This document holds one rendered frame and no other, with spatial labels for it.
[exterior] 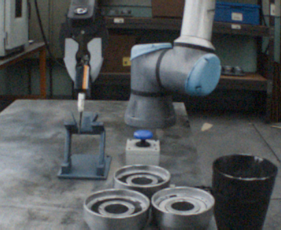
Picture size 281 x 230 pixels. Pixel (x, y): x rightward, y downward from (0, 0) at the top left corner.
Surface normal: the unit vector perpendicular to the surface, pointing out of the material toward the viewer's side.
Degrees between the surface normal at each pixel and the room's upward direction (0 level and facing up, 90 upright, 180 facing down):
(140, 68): 90
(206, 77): 97
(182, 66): 73
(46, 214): 0
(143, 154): 90
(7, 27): 90
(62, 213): 0
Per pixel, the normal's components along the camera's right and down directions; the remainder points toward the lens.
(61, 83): -0.09, 0.27
